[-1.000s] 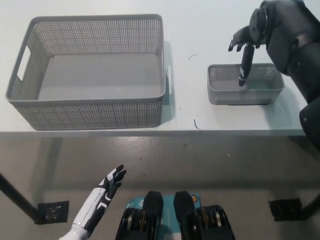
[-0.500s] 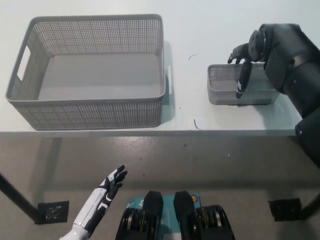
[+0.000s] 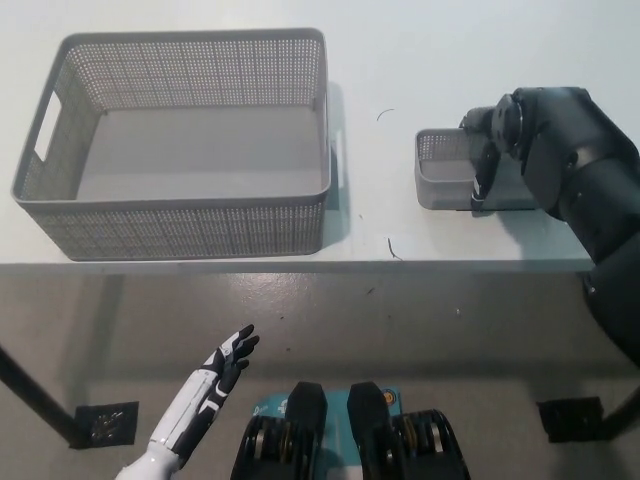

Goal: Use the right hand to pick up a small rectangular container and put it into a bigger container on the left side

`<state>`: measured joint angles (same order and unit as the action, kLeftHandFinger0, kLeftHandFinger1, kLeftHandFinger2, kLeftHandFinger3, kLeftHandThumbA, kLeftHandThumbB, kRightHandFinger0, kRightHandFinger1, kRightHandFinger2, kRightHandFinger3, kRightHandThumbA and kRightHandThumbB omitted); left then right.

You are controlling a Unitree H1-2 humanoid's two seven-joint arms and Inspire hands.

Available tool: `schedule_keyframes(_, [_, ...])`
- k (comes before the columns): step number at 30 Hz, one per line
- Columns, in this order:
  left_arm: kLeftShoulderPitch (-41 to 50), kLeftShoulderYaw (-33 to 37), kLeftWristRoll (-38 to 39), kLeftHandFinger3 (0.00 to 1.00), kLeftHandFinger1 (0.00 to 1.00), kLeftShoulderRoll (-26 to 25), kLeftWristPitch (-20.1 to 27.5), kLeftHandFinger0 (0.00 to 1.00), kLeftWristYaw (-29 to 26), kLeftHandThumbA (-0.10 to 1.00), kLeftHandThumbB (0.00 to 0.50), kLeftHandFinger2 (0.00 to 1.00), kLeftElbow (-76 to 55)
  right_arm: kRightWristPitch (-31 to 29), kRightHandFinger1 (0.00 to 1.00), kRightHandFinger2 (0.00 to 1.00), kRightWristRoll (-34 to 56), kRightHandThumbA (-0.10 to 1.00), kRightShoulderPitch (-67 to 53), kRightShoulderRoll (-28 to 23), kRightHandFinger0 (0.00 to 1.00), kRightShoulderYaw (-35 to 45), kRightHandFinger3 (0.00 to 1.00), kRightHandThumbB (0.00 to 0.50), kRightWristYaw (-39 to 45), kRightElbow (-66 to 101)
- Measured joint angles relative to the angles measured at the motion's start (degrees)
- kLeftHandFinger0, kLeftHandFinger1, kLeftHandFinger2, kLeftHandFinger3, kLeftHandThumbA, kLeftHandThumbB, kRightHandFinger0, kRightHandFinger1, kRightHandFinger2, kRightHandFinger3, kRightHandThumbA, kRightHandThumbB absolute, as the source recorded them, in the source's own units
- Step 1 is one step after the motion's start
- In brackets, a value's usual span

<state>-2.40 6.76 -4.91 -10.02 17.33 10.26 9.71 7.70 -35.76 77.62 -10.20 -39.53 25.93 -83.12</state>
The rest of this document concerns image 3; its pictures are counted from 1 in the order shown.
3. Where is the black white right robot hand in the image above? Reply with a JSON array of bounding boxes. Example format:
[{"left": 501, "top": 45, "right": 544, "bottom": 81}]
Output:
[{"left": 458, "top": 92, "right": 526, "bottom": 212}]

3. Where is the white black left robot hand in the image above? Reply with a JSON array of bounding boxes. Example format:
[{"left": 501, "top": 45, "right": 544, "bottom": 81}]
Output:
[{"left": 147, "top": 323, "right": 262, "bottom": 465}]

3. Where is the small grey perforated basket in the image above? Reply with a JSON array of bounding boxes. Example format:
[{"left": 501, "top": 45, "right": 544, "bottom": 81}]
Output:
[{"left": 414, "top": 127, "right": 541, "bottom": 212}]

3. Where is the black floor tape patch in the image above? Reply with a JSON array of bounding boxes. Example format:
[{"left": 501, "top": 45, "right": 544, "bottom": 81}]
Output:
[
  {"left": 73, "top": 399, "right": 140, "bottom": 446},
  {"left": 535, "top": 396, "right": 606, "bottom": 444}
]

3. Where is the black table leg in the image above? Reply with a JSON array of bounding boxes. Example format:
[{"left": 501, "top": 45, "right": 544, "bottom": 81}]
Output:
[
  {"left": 0, "top": 344, "right": 81, "bottom": 449},
  {"left": 602, "top": 367, "right": 640, "bottom": 441}
]

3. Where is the large grey perforated basket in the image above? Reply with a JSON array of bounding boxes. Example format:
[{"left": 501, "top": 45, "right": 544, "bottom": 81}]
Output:
[{"left": 10, "top": 27, "right": 346, "bottom": 261}]

